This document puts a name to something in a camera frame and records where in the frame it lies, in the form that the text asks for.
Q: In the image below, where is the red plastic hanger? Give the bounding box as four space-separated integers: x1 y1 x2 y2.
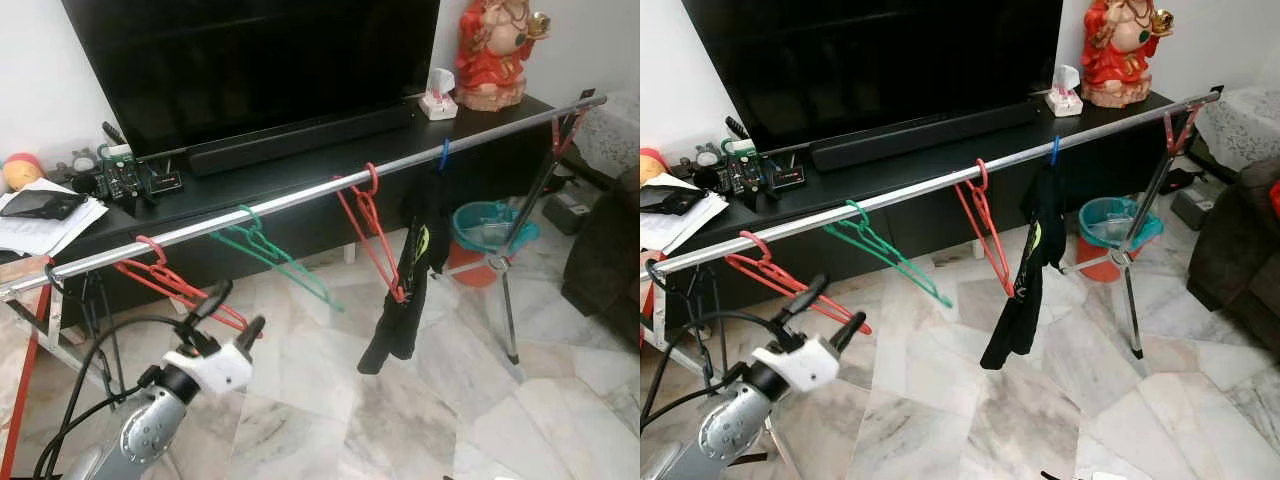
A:
952 157 1017 299
724 229 874 337
112 234 264 335
334 162 410 304

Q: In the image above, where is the green plastic hanger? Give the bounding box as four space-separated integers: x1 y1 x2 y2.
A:
822 199 954 310
209 204 344 314

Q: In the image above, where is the black TV cabinet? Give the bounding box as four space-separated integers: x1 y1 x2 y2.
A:
40 94 602 332
660 89 1217 327

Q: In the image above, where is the black box with red display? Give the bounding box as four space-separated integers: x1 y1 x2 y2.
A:
144 167 187 198
769 162 810 192

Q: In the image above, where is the white paper stack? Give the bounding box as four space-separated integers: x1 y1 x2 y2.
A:
0 177 110 258
640 171 730 254

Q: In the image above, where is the silver metal clothes rack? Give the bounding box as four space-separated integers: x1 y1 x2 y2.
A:
0 87 609 392
640 84 1224 362

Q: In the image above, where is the green circuit board device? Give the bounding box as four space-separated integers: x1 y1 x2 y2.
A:
721 137 777 195
96 142 152 200

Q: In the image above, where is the black garment with yellow logo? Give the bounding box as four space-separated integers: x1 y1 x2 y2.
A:
356 164 452 377
979 159 1070 372

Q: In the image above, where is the black soundbar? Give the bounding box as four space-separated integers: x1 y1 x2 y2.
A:
809 97 1042 174
187 102 417 179

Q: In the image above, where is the grey fabric sofa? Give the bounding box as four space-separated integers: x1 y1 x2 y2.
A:
1187 154 1280 347
559 164 641 347

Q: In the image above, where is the marble table with red edge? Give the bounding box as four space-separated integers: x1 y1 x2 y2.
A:
0 255 52 480

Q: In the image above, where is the black flat screen television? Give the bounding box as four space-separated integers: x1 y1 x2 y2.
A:
61 0 442 162
682 0 1064 154

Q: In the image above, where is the side table with lace cloth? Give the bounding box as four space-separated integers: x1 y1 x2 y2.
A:
574 89 641 182
1194 84 1280 174

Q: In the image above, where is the grey box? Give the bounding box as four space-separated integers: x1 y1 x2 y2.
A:
1169 184 1217 232
544 189 592 237

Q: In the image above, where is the red bucket with teal bag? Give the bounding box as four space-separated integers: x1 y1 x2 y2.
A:
446 199 542 290
1076 195 1165 284

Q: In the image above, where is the white pink tissue box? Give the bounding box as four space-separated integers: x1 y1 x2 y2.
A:
417 67 460 122
1044 64 1086 118

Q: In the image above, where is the red and gold statue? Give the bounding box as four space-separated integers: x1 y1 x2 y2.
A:
1079 0 1174 110
454 0 552 114

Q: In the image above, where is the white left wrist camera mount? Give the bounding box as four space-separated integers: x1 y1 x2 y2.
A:
751 334 842 394
164 339 255 397

